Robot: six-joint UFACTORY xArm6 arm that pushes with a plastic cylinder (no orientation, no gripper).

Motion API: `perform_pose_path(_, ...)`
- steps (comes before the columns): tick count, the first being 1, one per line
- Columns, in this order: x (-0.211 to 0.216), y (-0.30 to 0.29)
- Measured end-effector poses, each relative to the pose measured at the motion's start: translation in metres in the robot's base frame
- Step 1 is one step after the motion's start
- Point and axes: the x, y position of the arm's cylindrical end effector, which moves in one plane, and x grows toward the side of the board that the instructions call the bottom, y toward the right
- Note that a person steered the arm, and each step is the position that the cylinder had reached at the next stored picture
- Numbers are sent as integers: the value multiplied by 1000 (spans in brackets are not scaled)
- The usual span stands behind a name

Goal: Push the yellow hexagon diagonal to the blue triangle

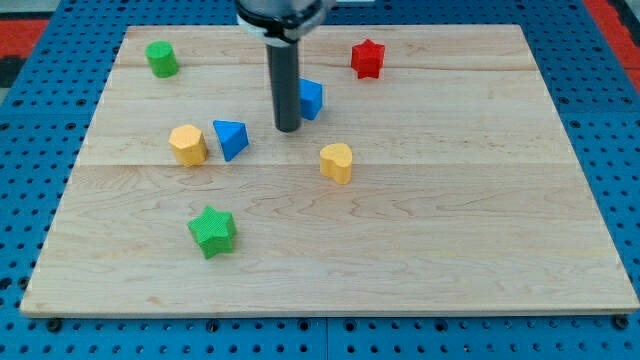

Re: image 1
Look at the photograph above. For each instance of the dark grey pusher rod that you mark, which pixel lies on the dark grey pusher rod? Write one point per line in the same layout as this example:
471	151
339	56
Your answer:
283	63

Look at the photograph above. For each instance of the yellow hexagon block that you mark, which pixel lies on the yellow hexagon block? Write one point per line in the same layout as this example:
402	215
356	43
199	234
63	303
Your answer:
188	145

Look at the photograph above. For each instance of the blue triangle block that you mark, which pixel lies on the blue triangle block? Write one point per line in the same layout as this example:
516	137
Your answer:
232	137

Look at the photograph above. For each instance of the blue cube block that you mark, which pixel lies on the blue cube block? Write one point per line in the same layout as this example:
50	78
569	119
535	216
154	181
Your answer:
311	98

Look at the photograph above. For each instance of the red star block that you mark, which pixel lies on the red star block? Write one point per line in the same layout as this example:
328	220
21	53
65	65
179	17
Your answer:
367	59

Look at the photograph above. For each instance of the yellow heart block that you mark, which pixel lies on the yellow heart block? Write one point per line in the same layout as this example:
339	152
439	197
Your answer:
336	162

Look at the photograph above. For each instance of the green cylinder block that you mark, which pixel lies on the green cylinder block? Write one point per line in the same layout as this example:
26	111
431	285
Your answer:
161	58

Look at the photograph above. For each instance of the green star block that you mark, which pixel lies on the green star block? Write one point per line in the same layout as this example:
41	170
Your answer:
213	232

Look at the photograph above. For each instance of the wooden board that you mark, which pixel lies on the wooden board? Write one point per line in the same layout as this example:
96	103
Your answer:
466	197

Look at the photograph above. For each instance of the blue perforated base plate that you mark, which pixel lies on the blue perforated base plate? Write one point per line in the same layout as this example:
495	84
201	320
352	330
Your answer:
60	57

